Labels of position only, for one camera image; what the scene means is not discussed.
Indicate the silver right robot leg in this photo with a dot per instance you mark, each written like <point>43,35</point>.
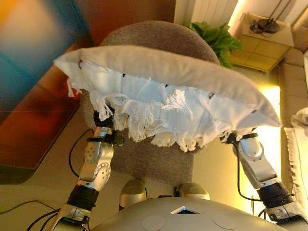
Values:
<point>195,191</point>

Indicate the beige side table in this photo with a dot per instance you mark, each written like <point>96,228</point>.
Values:
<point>260,50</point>

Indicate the silver robot torso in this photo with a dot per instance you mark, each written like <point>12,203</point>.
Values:
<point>187,221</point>

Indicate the blue orange wall picture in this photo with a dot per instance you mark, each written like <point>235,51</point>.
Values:
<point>29,48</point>

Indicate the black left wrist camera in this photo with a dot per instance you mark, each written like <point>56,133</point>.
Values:
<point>118,140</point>

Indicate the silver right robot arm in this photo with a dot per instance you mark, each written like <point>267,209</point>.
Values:
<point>255,158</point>

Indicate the white fringed cushion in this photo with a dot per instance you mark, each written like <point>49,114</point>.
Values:
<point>168,72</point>

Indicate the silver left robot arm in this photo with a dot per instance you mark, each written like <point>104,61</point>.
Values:
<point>96,163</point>

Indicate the silver robot leg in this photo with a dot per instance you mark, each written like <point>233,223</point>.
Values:
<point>132,192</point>
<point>195,191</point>

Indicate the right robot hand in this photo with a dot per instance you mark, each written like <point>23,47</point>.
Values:
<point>232,139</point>

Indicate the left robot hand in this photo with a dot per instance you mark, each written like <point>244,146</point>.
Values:
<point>103,124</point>

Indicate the grey-brown upholstered armchair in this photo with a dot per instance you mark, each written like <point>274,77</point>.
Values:
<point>156,36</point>

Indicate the red-brown wooden cabinet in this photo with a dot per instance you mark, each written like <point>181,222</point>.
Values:
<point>36,125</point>

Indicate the cream fringed throw blanket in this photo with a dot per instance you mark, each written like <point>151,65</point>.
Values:
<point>300,158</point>

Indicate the white pillow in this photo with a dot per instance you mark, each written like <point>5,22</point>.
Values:
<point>300,118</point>

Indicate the beige sofa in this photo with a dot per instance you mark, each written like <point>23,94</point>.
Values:
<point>293,79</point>

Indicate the green leafy plant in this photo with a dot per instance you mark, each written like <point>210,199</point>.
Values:
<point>216,41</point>

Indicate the white pleated curtain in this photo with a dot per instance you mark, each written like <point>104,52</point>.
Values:
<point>207,9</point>

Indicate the silver left robot leg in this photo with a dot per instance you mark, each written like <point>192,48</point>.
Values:
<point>132,192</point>

